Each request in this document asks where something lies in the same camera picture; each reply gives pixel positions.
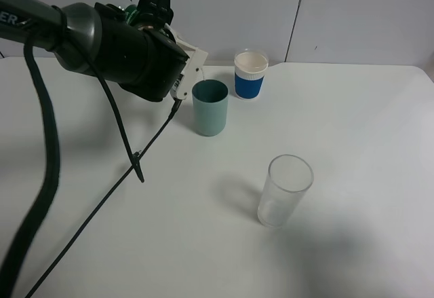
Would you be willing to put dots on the clear plastic water bottle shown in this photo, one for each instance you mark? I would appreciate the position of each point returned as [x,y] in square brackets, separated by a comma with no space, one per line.
[132,17]

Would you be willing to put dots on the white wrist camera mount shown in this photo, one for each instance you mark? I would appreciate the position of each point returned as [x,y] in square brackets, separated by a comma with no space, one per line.
[188,77]

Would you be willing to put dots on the clear drinking glass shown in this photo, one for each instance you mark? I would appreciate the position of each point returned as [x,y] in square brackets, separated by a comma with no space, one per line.
[289,177]

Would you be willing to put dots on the teal plastic cup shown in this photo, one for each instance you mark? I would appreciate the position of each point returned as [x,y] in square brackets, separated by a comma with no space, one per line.
[210,104]

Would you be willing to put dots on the blue and white paper cup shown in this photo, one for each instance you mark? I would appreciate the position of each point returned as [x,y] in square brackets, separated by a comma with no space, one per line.
[250,69]

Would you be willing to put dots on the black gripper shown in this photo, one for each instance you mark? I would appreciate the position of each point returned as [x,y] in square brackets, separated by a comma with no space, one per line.
[143,62]

